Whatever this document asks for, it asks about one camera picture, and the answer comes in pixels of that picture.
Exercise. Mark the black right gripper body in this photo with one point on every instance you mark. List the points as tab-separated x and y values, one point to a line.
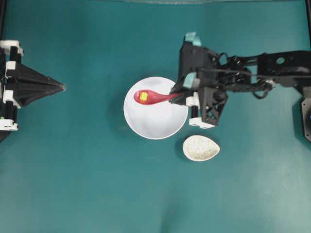
200	86

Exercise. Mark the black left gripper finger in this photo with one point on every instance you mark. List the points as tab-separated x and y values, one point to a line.
24	95
25	74

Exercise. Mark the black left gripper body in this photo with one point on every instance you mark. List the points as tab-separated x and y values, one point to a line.
8	118

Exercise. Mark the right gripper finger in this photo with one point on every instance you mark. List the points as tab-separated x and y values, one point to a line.
184	84
179	100

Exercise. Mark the red plastic spoon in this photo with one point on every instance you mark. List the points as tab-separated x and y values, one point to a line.
154	97

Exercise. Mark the yellow hexagonal prism block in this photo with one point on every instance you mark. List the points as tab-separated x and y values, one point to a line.
143	96

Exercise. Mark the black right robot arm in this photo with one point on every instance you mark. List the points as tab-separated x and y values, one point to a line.
257	75

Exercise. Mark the white round bowl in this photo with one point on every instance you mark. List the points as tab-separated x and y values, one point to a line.
157	121

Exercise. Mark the speckled egg-shaped dish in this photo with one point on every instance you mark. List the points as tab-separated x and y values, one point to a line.
200	148

